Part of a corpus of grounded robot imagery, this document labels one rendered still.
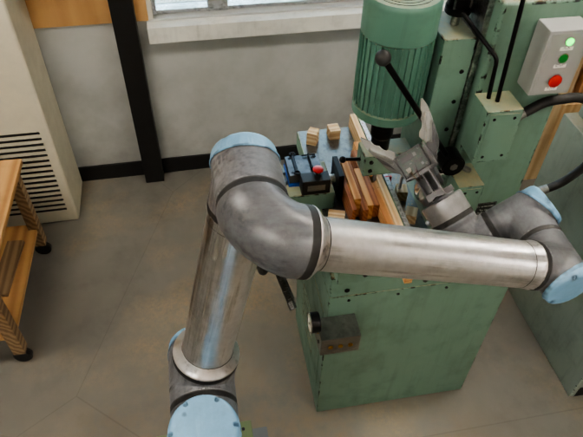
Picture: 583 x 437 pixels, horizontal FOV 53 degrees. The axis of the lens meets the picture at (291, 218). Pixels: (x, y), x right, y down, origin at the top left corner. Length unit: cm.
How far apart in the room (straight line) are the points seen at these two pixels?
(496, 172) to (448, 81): 34
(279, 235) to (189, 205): 218
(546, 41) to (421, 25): 27
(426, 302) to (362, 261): 96
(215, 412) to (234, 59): 191
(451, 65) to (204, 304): 79
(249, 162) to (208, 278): 27
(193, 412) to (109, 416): 111
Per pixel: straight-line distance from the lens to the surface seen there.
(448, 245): 97
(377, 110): 145
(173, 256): 276
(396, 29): 133
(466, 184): 154
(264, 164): 90
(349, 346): 176
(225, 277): 105
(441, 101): 150
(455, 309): 193
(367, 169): 161
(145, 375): 242
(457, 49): 143
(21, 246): 271
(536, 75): 143
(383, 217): 161
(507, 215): 120
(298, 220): 83
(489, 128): 144
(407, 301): 180
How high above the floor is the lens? 206
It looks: 46 degrees down
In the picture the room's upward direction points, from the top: 2 degrees clockwise
